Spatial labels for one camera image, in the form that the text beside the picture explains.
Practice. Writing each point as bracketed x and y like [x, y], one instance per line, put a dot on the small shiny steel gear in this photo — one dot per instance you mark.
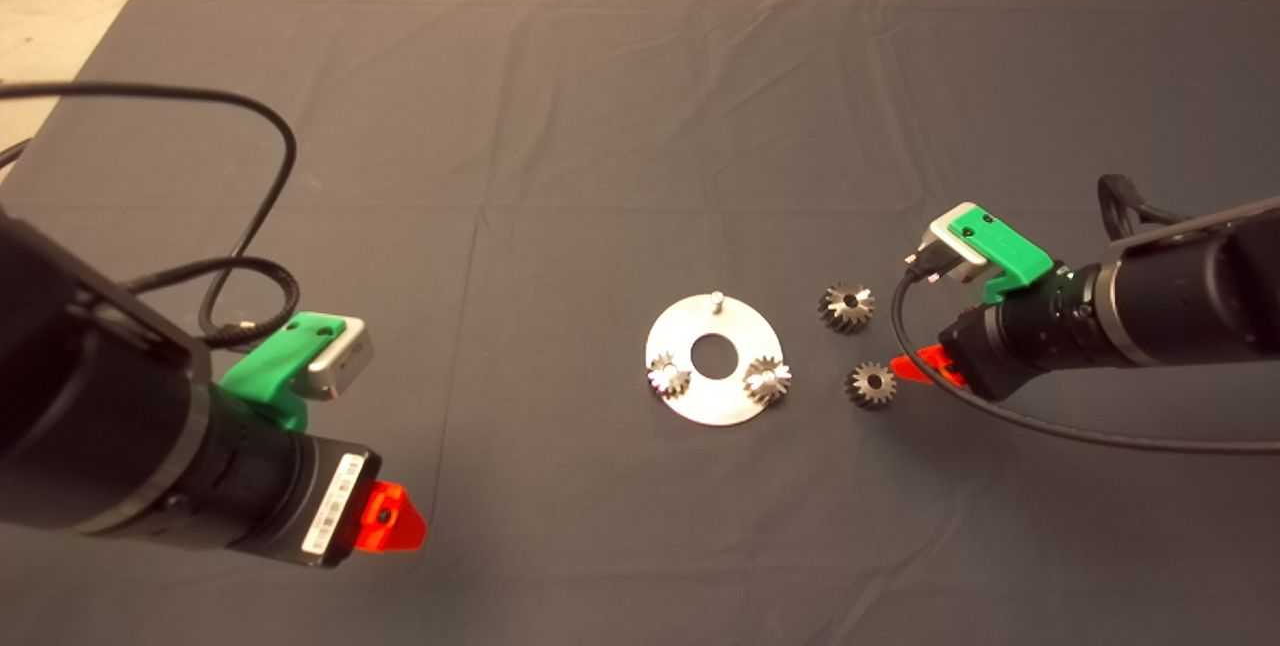
[668, 376]
[768, 381]

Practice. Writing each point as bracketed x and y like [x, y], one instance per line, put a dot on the left green camera mount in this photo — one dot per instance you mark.
[265, 366]

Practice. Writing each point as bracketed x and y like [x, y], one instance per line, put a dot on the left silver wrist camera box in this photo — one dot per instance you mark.
[340, 366]

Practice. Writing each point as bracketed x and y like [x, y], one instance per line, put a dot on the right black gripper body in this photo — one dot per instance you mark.
[1040, 331]

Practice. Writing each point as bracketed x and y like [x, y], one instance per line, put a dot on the right green camera mount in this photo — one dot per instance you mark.
[1010, 256]

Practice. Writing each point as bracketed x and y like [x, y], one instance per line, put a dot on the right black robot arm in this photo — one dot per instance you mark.
[1210, 296]

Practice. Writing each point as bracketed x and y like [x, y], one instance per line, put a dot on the large steel gear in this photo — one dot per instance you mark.
[835, 311]

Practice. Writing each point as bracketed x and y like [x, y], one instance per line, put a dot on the round metal plate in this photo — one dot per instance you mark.
[720, 406]

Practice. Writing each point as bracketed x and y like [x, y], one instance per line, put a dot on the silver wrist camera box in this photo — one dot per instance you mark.
[340, 366]
[955, 261]

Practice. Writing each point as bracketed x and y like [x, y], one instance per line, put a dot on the dark grey table cloth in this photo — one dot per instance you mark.
[600, 126]

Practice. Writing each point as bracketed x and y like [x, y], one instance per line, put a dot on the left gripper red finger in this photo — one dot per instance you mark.
[390, 524]

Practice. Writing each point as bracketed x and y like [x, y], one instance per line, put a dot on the small dark steel gear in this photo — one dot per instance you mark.
[868, 388]

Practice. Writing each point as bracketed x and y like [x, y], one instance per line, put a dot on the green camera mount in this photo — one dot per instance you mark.
[265, 366]
[1010, 256]

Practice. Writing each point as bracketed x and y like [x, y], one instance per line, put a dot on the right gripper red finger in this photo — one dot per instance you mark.
[930, 366]

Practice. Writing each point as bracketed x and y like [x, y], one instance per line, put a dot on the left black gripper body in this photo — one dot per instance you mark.
[270, 486]

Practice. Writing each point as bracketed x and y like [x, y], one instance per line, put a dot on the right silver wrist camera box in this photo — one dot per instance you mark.
[955, 261]

